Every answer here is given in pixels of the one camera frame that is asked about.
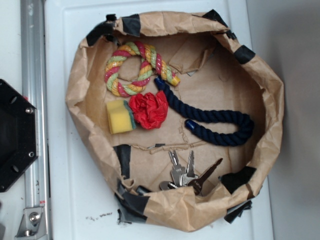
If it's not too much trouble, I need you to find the red crumpled paper ball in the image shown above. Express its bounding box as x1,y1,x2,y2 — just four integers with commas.
129,90,169,130

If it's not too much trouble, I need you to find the brown paper bin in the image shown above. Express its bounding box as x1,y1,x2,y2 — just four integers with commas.
65,10,284,232

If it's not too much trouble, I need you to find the yellow green sponge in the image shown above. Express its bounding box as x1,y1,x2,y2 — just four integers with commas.
106,99,136,134

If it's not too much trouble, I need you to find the silver key left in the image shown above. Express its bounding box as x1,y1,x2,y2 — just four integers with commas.
169,150,186,187

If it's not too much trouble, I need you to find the silver key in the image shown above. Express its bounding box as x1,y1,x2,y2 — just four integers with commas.
180,150,199,187
169,150,186,187

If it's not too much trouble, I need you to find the silver key middle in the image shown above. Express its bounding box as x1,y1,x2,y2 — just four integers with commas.
180,150,199,187

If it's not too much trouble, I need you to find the dark bronze key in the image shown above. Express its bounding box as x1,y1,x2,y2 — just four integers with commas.
187,158,223,196

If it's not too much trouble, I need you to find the white plastic tray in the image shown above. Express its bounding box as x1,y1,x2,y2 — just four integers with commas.
44,0,274,240

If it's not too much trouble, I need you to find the multicolour twisted rope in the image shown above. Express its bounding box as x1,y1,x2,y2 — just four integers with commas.
104,41,181,98

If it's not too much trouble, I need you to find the dark blue rope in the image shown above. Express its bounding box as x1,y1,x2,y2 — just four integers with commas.
153,76,255,147

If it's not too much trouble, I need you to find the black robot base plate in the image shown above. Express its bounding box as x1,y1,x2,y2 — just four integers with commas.
0,79,38,193

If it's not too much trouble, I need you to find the aluminium profile rail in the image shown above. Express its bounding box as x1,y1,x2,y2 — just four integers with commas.
20,0,52,240

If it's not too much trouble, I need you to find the metal corner bracket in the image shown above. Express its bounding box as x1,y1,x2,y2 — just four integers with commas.
14,206,47,240

